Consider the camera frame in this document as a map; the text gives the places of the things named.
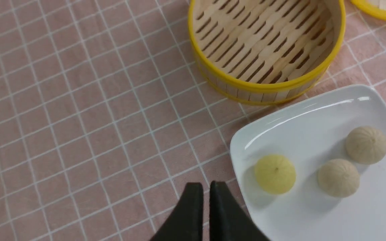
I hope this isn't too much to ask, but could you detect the yellow steamed bun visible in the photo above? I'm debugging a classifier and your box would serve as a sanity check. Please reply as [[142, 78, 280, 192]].
[[253, 154, 296, 195]]

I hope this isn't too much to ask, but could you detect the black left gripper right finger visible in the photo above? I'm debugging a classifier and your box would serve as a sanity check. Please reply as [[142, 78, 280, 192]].
[[209, 181, 269, 241]]

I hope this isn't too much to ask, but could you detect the beige steamed bun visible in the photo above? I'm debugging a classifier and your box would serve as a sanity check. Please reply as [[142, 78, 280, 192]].
[[344, 126, 386, 165], [317, 159, 360, 198]]

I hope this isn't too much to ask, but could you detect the yellow-rimmed woven steamer lid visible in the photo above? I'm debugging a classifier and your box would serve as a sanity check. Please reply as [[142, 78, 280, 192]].
[[351, 0, 386, 21]]

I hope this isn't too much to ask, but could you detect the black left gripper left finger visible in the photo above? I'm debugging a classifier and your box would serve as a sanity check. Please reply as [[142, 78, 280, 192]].
[[150, 182, 204, 241]]

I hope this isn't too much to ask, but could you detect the yellow-rimmed bamboo steamer basket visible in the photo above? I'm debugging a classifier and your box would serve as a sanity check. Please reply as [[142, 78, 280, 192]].
[[187, 0, 346, 105]]

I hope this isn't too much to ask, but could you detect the white square plate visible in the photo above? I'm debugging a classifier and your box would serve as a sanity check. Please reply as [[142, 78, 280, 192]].
[[230, 84, 386, 241]]

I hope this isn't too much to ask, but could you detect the pink checkered tablecloth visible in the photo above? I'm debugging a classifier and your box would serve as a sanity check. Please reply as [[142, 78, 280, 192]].
[[0, 0, 386, 241]]

